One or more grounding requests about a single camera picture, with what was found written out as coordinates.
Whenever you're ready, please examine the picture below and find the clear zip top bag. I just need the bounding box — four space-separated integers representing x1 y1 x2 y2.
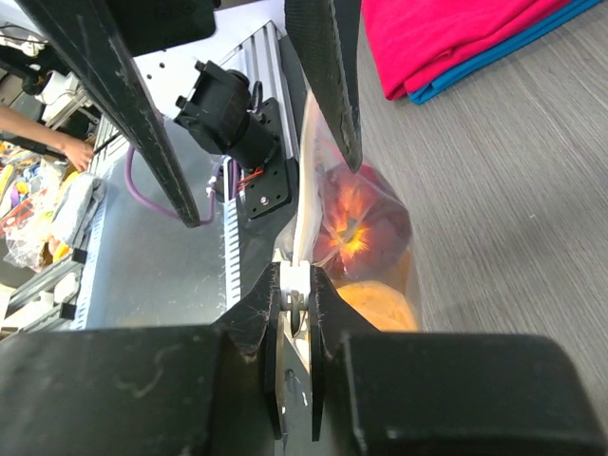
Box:
273 89 424 362

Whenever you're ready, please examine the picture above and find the person hand in background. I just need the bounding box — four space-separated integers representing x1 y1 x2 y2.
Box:
60 138 94 172

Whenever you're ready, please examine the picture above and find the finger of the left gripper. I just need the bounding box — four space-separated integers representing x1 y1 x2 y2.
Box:
18 0 200 228
284 0 363 172

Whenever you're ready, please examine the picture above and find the white slotted cable duct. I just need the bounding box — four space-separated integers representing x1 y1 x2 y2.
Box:
223 199 241 310

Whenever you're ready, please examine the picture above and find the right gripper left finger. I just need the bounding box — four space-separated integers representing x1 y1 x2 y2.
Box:
1 263 282 455

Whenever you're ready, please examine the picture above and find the red folded cloth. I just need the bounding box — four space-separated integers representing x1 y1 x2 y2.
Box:
361 0 566 101

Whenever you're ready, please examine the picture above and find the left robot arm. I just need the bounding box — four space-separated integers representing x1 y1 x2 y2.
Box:
21 1 363 227

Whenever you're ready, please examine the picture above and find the person forearm in background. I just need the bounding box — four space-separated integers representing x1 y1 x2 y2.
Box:
1 105 66 150

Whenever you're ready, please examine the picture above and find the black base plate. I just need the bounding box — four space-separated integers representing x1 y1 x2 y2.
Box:
237 98 295 267

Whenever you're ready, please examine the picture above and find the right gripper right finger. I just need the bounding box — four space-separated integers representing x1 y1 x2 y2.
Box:
309 267 607 455

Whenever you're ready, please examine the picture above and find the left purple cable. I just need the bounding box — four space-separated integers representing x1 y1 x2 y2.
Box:
123 144 222 227

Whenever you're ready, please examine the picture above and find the yellow fake fruit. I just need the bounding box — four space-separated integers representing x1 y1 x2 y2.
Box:
333 249 422 332

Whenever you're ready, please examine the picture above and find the dark red fake fruit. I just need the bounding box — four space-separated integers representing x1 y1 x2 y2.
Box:
313 164 411 281

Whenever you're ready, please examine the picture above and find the blue folded cloth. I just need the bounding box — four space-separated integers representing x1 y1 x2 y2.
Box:
408 0 599 105

